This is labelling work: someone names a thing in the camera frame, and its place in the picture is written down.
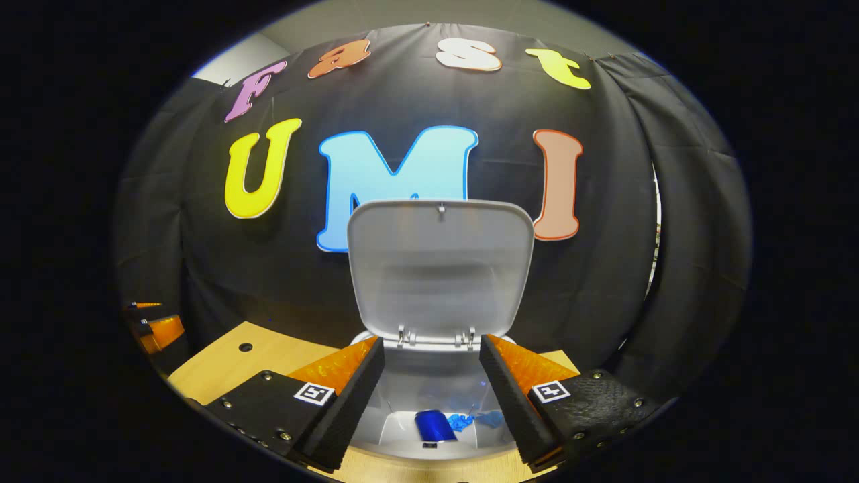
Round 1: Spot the blue paper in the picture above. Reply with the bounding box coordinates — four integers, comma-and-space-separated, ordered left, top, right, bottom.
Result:
446, 409, 507, 433

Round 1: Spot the silver pop can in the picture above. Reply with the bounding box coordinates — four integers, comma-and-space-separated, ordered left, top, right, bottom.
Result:
413, 409, 459, 444

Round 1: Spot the black backdrop cloth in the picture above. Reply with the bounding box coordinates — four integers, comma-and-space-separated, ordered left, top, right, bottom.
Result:
113, 23, 754, 403

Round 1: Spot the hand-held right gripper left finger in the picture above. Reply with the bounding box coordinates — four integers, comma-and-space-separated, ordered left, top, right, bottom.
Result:
200, 335, 387, 474

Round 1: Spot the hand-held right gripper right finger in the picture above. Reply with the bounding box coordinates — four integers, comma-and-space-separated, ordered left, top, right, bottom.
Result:
478, 333, 666, 474

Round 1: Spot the white desktop garbage bin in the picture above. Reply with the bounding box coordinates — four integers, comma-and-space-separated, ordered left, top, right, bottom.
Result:
346, 199, 536, 462

